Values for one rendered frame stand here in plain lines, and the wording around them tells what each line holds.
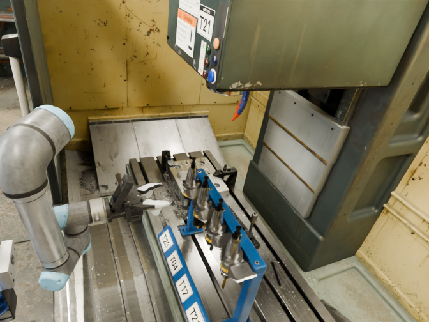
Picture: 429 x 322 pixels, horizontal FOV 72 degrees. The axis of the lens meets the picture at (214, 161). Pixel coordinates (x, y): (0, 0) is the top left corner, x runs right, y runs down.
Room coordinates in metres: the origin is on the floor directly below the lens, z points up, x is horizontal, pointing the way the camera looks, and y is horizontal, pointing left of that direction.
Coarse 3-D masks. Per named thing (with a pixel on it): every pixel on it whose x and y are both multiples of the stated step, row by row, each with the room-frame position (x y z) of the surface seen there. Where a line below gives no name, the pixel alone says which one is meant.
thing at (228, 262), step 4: (224, 248) 0.57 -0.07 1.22; (220, 252) 0.56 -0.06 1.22; (240, 252) 0.57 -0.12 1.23; (220, 256) 0.56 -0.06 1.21; (224, 256) 0.55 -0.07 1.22; (240, 256) 0.55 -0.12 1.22; (220, 260) 0.55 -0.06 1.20; (224, 260) 0.55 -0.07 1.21; (228, 260) 0.54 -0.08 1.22; (232, 260) 0.54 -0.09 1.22; (236, 260) 0.54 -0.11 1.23; (240, 260) 0.54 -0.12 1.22; (224, 264) 0.54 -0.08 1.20; (228, 264) 0.53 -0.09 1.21; (232, 264) 0.53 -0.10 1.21
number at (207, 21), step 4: (204, 16) 0.83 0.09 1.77; (204, 20) 0.83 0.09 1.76; (208, 20) 0.81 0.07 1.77; (212, 20) 0.79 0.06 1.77; (204, 24) 0.83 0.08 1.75; (208, 24) 0.81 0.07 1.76; (204, 28) 0.83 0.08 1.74; (208, 28) 0.80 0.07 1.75; (204, 32) 0.82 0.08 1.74; (208, 32) 0.80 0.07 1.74
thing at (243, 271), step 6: (234, 264) 0.53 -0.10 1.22; (240, 264) 0.53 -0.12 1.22; (246, 264) 0.54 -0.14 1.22; (228, 270) 0.51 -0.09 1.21; (234, 270) 0.51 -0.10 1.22; (240, 270) 0.52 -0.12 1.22; (246, 270) 0.52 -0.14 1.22; (252, 270) 0.52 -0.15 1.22; (234, 276) 0.50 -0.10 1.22; (240, 276) 0.50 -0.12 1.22; (246, 276) 0.50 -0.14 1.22; (252, 276) 0.51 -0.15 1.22
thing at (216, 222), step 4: (216, 212) 0.65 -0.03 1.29; (220, 212) 0.65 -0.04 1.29; (212, 216) 0.65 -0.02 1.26; (216, 216) 0.64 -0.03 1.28; (220, 216) 0.64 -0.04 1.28; (212, 220) 0.65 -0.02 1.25; (216, 220) 0.64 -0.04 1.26; (220, 220) 0.64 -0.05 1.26; (212, 224) 0.64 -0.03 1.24; (216, 224) 0.64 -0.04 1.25; (220, 224) 0.64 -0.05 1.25; (212, 228) 0.64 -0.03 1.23; (216, 228) 0.64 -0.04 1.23; (220, 228) 0.64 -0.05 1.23
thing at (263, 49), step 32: (224, 0) 0.75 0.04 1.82; (256, 0) 0.75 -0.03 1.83; (288, 0) 0.80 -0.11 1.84; (320, 0) 0.84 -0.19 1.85; (352, 0) 0.89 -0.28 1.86; (384, 0) 0.95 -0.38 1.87; (416, 0) 1.01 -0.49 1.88; (256, 32) 0.76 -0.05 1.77; (288, 32) 0.81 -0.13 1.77; (320, 32) 0.86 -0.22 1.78; (352, 32) 0.91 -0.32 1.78; (384, 32) 0.98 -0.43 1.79; (192, 64) 0.88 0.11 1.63; (224, 64) 0.73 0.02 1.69; (256, 64) 0.77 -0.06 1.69; (288, 64) 0.82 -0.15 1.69; (320, 64) 0.88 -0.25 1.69; (352, 64) 0.94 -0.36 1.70; (384, 64) 1.01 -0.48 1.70
